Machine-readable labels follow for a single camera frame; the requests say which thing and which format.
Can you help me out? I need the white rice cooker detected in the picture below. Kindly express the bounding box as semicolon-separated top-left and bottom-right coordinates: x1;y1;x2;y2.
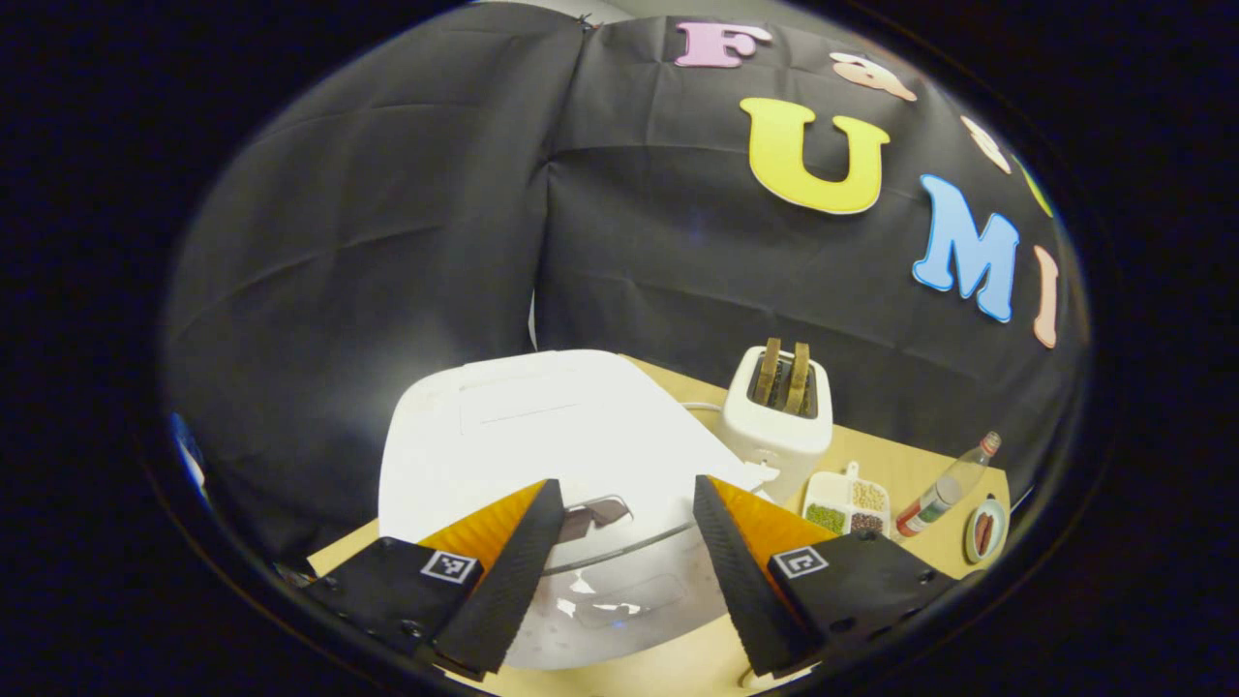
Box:
378;348;780;671

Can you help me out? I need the pale green plate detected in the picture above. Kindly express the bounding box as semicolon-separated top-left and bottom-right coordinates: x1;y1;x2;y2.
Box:
964;496;1010;565

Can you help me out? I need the white divided grain dish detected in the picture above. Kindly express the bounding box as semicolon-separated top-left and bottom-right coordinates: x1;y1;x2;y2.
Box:
801;462;891;538

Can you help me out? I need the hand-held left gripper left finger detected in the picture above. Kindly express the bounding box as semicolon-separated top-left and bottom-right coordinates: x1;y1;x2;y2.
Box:
305;477;565;679

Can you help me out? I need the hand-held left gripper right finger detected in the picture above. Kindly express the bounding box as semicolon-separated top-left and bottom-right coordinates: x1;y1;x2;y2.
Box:
693;474;961;677

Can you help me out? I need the blue cloth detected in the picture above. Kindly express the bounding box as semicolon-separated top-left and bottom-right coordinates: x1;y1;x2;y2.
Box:
172;414;209;504

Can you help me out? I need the white toaster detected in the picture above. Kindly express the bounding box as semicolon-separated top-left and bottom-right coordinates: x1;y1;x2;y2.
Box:
721;339;833;502

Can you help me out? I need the brown bread slice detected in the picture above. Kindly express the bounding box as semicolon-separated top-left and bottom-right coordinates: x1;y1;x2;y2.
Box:
753;338;783;408
784;342;812;415

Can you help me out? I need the clear bottle with red label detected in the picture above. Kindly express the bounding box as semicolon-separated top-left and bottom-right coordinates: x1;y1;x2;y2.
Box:
895;432;1003;538

